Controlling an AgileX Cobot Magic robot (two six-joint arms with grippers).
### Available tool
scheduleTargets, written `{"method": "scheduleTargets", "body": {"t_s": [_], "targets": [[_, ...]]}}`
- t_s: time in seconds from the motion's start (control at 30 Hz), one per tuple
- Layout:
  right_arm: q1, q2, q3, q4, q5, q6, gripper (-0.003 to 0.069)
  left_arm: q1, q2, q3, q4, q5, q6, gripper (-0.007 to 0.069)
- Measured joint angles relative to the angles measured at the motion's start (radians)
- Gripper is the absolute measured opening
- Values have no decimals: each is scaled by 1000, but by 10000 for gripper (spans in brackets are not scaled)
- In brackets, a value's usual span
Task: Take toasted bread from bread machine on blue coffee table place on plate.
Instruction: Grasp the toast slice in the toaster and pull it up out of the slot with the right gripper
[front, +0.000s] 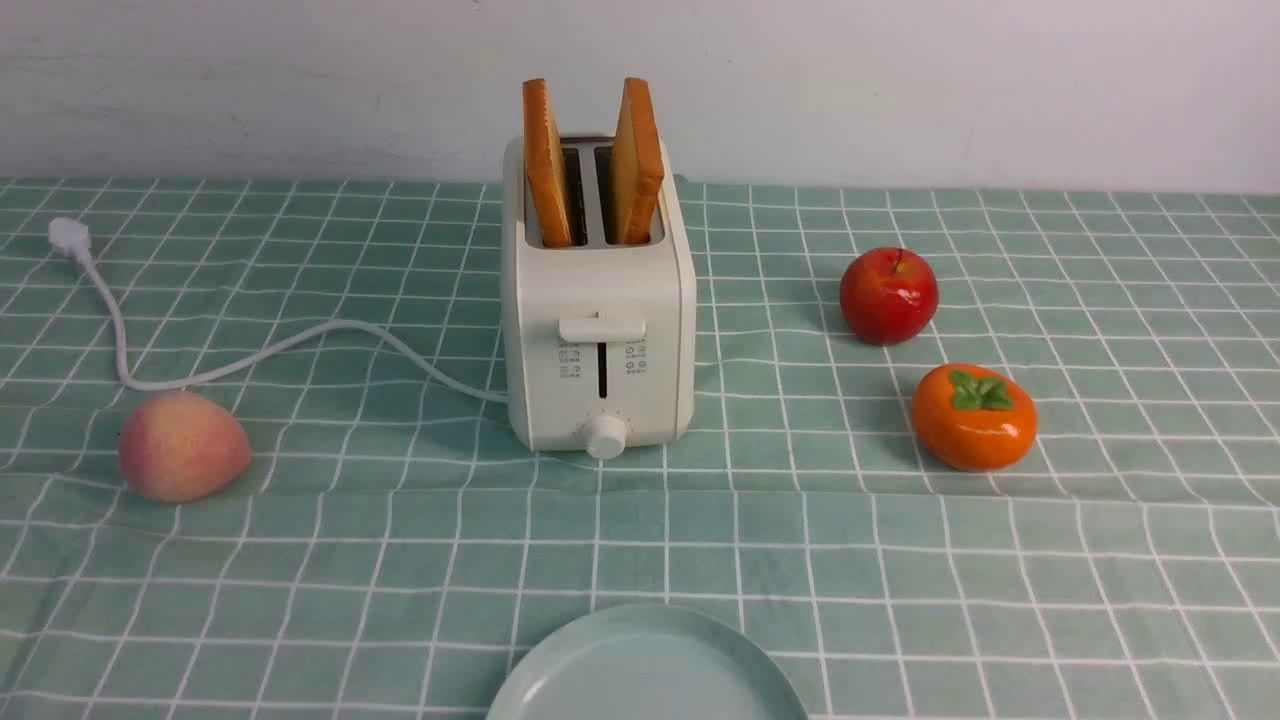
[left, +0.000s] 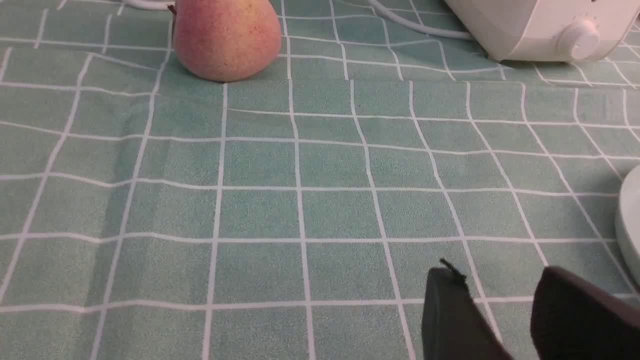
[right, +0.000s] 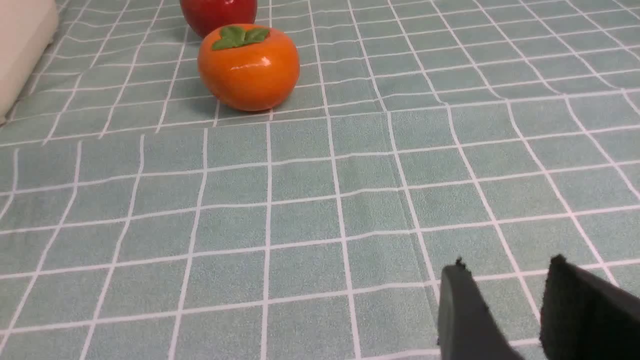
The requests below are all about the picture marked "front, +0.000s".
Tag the red apple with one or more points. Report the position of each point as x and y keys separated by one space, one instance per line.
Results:
x=888 y=295

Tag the toast slice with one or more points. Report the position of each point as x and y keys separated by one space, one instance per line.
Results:
x=544 y=165
x=637 y=166

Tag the green checkered tablecloth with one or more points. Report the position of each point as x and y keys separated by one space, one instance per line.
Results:
x=393 y=549

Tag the light green plate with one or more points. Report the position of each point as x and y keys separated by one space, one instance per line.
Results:
x=646 y=661

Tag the white two-slot toaster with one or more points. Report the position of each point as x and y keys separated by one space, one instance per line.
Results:
x=599 y=338

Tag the orange persimmon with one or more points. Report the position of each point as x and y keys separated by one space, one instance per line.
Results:
x=972 y=418

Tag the pink peach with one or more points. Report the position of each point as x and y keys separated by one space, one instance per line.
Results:
x=179 y=447

